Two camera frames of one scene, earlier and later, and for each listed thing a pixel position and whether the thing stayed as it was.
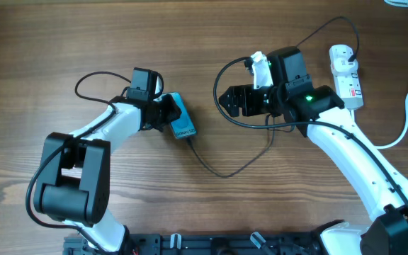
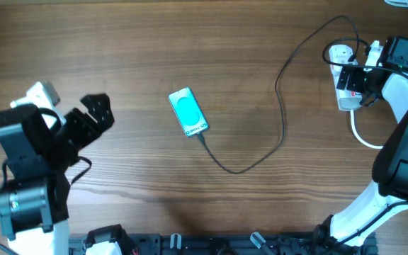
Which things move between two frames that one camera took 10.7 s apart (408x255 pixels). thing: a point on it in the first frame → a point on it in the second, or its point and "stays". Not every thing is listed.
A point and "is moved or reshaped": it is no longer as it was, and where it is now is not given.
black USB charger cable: x=353 y=59 is moved or reshaped
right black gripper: x=248 y=100 → x=360 y=80
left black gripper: x=165 y=112 → x=78 y=125
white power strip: x=346 y=76 stays
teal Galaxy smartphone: x=184 y=125 is moved or reshaped
